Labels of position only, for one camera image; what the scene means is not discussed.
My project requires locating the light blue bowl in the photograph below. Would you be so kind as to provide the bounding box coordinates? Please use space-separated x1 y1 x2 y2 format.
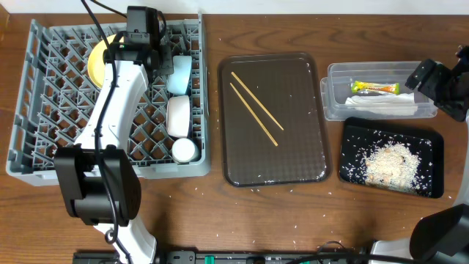
166 56 192 96

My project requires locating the yellow round plate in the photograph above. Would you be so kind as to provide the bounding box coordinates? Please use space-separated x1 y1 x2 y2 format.
87 40 110 89

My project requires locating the white round bowl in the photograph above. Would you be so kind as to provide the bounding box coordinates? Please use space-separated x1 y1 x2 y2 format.
166 95 191 138

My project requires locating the wooden chopstick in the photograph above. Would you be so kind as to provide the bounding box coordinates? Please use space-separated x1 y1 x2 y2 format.
231 72 284 131
230 83 278 147

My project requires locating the white plastic cup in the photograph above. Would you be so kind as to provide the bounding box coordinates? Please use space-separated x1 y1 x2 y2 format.
171 138 200 164

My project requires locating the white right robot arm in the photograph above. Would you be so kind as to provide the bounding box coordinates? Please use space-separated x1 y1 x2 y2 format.
366 45 468 263

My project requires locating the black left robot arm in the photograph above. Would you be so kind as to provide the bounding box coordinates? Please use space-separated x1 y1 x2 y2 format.
53 6 167 263

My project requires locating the clear plastic waste bin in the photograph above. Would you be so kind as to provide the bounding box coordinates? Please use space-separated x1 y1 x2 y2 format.
320 61 437 121

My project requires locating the pile of rice waste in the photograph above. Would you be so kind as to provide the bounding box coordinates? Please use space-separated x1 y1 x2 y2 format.
363 144 421 192

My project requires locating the black waste tray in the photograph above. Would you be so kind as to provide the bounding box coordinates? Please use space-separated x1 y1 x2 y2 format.
339 117 444 199

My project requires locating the white crumpled napkin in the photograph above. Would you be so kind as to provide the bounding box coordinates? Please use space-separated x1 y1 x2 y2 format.
345 93 418 116

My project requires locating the yellow orange snack wrapper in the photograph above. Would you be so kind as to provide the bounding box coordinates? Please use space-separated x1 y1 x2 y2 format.
351 81 399 95

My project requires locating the grey plastic dish rack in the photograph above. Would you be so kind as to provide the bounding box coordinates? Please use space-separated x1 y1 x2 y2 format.
6 18 211 186

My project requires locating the brown serving tray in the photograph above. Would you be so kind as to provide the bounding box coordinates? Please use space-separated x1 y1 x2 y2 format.
218 53 333 187

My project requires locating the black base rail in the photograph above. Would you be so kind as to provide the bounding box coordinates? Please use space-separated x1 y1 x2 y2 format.
72 249 415 264

